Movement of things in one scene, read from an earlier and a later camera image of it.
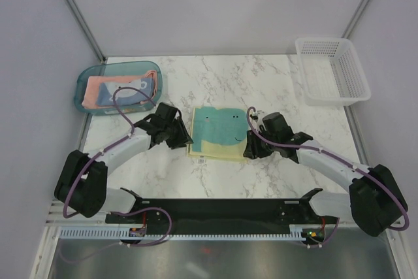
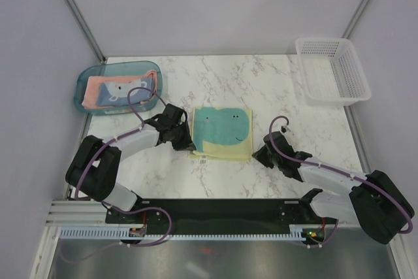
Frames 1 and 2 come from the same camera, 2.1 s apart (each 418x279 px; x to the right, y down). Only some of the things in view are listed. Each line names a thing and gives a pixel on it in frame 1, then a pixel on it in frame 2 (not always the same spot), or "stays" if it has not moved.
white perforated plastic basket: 332,74 stays
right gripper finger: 251,151 → 264,155
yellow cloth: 218,133 stays
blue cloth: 106,91 stays
